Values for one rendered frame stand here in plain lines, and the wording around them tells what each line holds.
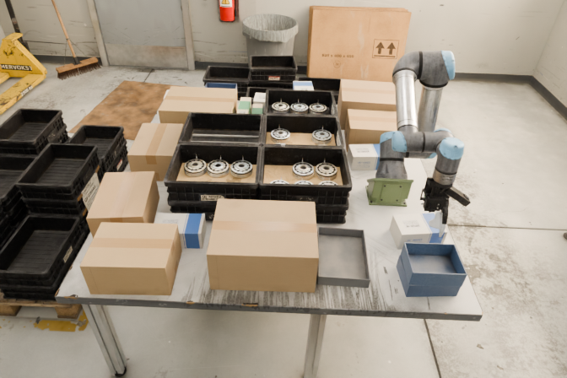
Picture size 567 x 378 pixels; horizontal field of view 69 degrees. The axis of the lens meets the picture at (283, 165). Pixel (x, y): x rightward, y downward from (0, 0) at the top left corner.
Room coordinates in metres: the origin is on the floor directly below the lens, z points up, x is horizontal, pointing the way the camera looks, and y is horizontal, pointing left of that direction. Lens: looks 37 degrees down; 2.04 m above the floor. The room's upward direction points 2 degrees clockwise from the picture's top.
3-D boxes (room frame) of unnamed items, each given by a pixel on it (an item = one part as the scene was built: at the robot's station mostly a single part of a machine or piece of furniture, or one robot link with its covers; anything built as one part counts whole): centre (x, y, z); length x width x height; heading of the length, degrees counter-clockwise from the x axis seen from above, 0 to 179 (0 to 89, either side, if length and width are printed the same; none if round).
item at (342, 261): (1.16, -0.26, 0.73); 0.27 x 0.20 x 0.05; 178
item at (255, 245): (1.14, 0.06, 0.80); 0.40 x 0.30 x 0.20; 91
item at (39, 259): (1.47, 1.28, 0.26); 0.40 x 0.30 x 0.23; 0
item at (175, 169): (1.49, 0.31, 0.87); 0.40 x 0.30 x 0.11; 91
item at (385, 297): (1.72, 0.03, 0.35); 1.60 x 1.60 x 0.70; 0
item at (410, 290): (1.07, -0.58, 0.74); 0.20 x 0.15 x 0.07; 94
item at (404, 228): (1.30, -0.60, 0.75); 0.20 x 0.12 x 0.09; 97
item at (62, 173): (1.87, 1.28, 0.37); 0.40 x 0.30 x 0.45; 0
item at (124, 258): (1.05, 0.56, 0.78); 0.30 x 0.22 x 0.16; 92
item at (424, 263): (1.06, -0.59, 0.81); 0.20 x 0.15 x 0.07; 90
